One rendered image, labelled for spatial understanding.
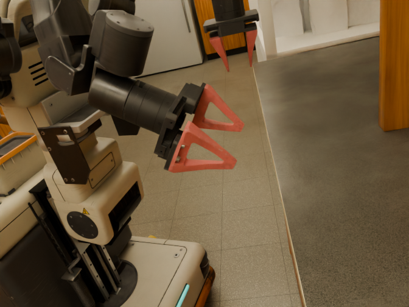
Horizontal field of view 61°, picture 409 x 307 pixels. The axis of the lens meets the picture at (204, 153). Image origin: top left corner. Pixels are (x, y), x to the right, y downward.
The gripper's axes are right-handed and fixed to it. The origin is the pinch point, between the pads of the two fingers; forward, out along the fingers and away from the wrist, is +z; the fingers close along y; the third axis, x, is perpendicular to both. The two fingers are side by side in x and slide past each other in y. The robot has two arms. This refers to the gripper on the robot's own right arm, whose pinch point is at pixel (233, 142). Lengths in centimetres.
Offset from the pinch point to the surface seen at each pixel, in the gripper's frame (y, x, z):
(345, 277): -11.6, 4.0, 17.1
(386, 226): -3.4, 0.9, 22.3
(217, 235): 93, 114, 25
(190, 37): 454, 137, -72
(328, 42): 101, 3, 28
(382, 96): 23.1, -7.0, 23.2
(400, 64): 22.5, -13.3, 22.2
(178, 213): 113, 130, 1
